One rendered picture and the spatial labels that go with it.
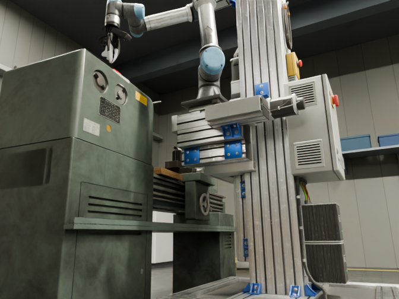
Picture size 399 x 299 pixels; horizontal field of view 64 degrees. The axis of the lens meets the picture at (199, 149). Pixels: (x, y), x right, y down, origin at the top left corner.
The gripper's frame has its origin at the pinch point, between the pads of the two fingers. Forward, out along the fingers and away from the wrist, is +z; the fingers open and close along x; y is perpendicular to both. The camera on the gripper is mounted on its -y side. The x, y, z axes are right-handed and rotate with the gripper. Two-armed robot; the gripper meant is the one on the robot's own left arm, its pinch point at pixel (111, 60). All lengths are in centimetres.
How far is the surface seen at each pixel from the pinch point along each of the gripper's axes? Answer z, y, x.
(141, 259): 94, -5, -27
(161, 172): 45, 5, -58
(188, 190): 52, 4, -92
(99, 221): 78, -10, 10
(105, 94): 22.0, -4.6, 6.9
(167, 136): -129, 257, -474
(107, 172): 57, -5, 2
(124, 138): 38.1, -4.4, -8.8
